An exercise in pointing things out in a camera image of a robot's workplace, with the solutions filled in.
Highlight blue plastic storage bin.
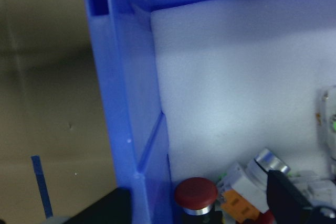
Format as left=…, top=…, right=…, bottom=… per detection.
left=80, top=0, right=336, bottom=224

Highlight white push button orange block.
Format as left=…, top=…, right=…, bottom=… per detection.
left=219, top=148, right=291, bottom=221

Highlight white contact block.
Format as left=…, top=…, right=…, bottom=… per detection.
left=287, top=170, right=333, bottom=204

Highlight red mushroom push button switch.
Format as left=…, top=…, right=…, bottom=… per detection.
left=258, top=209, right=275, bottom=224
left=174, top=176, right=224, bottom=224

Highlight white foam pad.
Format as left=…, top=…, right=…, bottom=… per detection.
left=149, top=0, right=336, bottom=190

